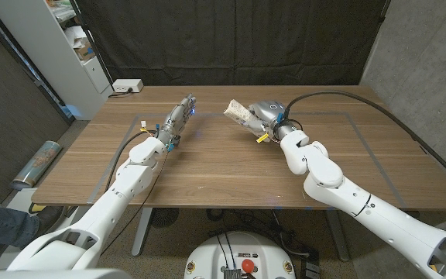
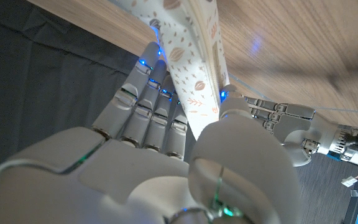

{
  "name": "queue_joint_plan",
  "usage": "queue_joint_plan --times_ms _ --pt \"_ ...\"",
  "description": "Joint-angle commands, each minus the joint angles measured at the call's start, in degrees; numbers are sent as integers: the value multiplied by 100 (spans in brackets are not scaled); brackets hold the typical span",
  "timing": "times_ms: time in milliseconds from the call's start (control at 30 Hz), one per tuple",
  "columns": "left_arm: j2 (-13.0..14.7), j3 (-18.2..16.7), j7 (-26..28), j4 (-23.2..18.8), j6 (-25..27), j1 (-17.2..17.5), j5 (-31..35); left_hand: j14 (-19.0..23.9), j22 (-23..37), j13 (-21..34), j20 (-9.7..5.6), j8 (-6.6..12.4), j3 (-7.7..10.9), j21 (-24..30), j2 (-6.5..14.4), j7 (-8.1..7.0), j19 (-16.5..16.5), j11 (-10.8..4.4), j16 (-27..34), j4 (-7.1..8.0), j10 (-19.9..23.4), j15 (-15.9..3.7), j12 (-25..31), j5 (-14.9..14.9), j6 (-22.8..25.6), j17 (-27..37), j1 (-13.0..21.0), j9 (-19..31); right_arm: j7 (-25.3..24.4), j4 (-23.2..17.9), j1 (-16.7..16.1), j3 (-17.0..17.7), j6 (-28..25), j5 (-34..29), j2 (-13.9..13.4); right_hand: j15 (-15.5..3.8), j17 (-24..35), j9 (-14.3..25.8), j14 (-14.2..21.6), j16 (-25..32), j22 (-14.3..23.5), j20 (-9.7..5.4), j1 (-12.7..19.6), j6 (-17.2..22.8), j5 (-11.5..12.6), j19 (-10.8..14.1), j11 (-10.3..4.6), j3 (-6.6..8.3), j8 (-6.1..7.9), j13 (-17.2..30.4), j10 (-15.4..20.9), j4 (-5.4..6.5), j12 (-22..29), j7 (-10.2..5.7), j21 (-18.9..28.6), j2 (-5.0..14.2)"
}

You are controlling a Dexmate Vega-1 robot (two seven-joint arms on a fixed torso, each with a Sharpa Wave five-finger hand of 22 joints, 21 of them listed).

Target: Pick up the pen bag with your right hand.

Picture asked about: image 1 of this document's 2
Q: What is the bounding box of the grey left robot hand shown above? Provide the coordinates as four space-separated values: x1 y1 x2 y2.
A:
155 92 197 151

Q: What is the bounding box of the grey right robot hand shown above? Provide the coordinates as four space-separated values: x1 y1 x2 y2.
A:
242 99 297 143

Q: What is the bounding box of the beige patterned pen bag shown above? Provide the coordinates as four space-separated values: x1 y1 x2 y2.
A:
223 98 265 136

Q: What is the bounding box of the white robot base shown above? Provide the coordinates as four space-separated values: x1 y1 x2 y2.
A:
183 231 297 279

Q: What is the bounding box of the white power strip box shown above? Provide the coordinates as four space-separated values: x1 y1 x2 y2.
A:
111 78 145 94

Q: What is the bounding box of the black backdrop cloth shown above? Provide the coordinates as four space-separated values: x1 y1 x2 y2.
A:
74 0 390 87

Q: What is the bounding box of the round black floor fan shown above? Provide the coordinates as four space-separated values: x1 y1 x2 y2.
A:
149 208 180 229

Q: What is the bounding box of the brown cardboard box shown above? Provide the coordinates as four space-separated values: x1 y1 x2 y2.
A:
74 38 96 62

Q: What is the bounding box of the grey metal table leg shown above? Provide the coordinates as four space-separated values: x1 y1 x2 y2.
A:
131 207 154 257
323 208 351 263

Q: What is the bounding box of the white paper stack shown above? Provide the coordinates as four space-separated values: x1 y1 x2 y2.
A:
63 25 88 50

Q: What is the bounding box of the white shelf cabinet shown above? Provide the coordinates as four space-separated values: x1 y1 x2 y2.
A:
0 0 115 121

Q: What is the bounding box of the dark person's shoe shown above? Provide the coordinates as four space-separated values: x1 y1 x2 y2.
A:
36 205 67 233

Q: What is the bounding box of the black foot pedal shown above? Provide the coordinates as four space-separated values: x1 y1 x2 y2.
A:
300 247 321 279

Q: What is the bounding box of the perforated panel partition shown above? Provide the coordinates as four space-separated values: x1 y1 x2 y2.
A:
0 11 73 202

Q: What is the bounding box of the white robot torso edge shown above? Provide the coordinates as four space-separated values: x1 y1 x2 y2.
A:
0 268 133 279

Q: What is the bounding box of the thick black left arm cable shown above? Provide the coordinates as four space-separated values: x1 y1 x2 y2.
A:
105 129 158 191

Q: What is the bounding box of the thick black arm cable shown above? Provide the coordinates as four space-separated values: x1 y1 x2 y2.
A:
284 90 446 191
105 129 158 191

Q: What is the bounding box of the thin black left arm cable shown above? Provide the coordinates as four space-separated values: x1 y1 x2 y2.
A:
101 150 170 255

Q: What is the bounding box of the black floor cable bundle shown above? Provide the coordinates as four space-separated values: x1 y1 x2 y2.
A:
207 208 309 257

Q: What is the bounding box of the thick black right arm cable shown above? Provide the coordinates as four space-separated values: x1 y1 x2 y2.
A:
284 90 446 191

